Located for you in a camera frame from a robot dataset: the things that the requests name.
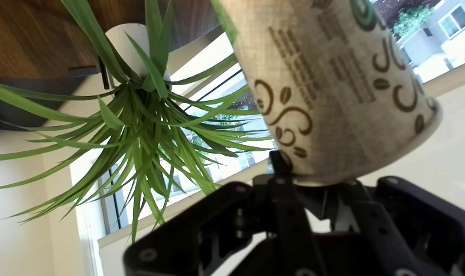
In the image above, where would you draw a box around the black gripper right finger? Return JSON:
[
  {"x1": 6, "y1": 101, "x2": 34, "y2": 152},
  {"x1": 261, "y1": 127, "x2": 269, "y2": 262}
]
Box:
[{"x1": 338, "y1": 175, "x2": 465, "y2": 276}]

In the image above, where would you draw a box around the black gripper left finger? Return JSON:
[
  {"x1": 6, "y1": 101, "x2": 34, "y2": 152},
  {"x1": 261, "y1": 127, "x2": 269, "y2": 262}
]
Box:
[{"x1": 121, "y1": 149, "x2": 322, "y2": 276}]

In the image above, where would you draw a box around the white patterned paper cup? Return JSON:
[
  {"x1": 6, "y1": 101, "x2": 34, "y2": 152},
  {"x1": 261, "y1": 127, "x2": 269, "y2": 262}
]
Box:
[{"x1": 216, "y1": 0, "x2": 443, "y2": 189}]

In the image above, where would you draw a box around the green leafy plant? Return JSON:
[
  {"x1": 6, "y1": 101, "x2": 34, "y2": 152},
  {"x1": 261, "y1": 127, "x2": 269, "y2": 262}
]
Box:
[{"x1": 0, "y1": 0, "x2": 275, "y2": 242}]

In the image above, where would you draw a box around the white plant pot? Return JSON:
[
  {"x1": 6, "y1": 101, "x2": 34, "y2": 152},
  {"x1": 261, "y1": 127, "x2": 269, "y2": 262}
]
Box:
[{"x1": 104, "y1": 22, "x2": 169, "y2": 85}]

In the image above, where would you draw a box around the round dark wooden table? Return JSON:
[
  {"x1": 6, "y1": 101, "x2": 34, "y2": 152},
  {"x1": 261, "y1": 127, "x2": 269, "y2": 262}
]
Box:
[{"x1": 0, "y1": 0, "x2": 226, "y2": 83}]

